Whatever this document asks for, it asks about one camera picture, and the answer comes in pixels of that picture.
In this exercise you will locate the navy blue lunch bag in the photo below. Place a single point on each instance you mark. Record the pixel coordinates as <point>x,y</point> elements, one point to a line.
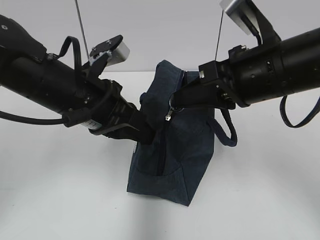
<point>173,165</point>

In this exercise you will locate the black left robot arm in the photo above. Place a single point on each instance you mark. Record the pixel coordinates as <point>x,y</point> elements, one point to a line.
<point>68,87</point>

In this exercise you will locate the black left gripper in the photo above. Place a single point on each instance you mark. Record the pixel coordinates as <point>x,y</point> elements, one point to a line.
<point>103,110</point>

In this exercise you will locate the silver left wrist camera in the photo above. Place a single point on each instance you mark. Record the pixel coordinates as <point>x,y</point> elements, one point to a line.
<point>114,48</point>

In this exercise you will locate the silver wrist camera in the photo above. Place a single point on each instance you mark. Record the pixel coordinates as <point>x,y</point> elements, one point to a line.
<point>246,15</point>
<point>114,48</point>

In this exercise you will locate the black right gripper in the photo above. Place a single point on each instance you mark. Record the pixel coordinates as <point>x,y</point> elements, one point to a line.
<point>216,87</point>

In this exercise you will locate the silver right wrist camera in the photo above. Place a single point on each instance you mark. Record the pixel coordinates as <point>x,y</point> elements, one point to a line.
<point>246,15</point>

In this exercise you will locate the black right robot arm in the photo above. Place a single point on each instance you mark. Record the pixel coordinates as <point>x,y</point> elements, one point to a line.
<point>250,76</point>

